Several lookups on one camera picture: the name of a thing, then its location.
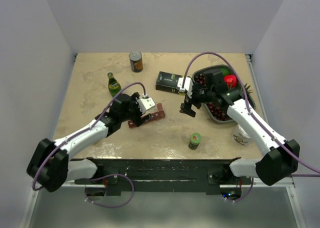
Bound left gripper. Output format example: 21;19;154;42
119;92;152;127

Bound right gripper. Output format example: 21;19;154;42
179;82;215;118

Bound red weekly pill organizer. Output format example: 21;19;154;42
127;103;166;129

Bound green pill bottle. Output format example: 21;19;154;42
188;133;202;150

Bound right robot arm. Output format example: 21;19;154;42
177;69;300;186

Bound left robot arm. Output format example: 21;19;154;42
26;92;156;192

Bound grey fruit tray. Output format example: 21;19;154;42
192;64;256;125

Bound dark red grapes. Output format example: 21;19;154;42
194;73;230;121

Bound black green carton box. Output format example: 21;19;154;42
155;71;183;94

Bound green glass bottle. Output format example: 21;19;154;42
107;72;122;97

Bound right red apple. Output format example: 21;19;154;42
224;74;237;89

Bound green lime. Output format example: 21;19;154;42
220;67;231;76

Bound small pineapple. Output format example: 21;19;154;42
240;83;253;98

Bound white paper cup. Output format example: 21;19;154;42
232;124;252;146

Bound orange black tin can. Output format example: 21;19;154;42
128;51;143;73

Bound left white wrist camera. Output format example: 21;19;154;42
137;94;156;114

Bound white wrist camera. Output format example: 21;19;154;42
137;94;156;114
176;77;194;97

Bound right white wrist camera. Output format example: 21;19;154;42
176;77;194;97

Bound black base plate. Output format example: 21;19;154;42
75;158;251;196

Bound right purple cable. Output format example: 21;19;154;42
181;51;320;204

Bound aluminium frame rail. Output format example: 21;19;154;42
245;54;307;228

